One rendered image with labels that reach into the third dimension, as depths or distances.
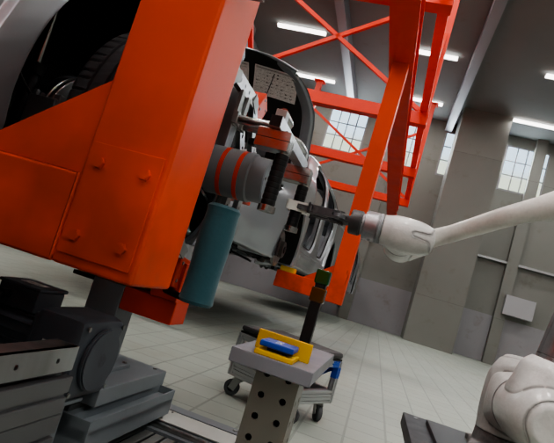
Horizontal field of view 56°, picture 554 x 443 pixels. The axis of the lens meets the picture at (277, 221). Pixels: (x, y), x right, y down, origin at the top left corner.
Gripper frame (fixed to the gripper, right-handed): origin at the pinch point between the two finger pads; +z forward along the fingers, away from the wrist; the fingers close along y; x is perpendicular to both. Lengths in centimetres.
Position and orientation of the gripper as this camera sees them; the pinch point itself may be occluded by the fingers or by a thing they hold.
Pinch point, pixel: (298, 206)
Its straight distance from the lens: 162.0
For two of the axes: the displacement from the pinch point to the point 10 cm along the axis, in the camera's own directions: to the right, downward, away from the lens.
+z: -9.4, -2.6, 2.4
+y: 2.0, 1.6, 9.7
